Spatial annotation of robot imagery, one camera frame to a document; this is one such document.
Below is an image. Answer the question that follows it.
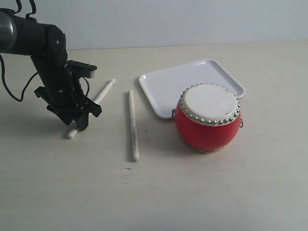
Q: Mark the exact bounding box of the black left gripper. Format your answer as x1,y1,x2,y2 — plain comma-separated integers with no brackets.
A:
35,87,102,131

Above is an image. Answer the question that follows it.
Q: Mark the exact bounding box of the red small drum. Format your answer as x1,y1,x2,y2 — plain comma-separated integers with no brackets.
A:
174,83,243,152

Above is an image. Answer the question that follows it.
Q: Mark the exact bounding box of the white plastic tray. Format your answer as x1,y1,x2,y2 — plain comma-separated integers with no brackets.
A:
138,59,246,119

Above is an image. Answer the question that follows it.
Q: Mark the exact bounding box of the white drumstick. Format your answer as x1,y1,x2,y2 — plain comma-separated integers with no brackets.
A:
67,78,116,139
128,90,140,162

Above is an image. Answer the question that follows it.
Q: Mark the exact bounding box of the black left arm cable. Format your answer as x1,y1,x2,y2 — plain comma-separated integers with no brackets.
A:
0,55,40,103

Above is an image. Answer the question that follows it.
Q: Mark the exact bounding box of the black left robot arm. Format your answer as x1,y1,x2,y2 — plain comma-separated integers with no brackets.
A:
0,8,102,130

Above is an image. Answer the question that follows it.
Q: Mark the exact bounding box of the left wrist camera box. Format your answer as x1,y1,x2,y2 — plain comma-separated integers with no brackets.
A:
65,60,97,78

